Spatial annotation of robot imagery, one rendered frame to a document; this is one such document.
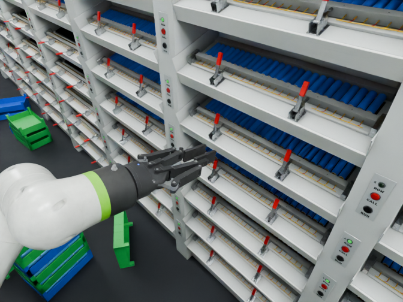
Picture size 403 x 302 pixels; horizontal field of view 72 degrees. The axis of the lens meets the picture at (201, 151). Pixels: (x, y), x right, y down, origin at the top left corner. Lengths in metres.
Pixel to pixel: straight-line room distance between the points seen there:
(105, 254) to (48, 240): 1.36
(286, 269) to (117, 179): 0.77
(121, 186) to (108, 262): 1.32
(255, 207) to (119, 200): 0.59
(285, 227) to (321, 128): 0.40
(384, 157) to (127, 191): 0.50
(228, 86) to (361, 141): 0.38
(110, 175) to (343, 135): 0.50
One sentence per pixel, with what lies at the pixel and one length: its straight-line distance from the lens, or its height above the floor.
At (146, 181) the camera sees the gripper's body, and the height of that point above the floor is 1.12.
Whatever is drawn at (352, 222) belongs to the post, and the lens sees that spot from 0.78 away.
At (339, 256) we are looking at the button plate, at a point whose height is 0.82.
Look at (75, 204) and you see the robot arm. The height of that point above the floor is 1.16.
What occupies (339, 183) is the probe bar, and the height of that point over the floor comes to 0.98.
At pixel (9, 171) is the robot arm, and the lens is 0.62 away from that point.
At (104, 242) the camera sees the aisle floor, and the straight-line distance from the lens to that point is 1.89.
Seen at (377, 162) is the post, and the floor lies 1.13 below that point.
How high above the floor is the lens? 1.50
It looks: 38 degrees down
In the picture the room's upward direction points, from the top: straight up
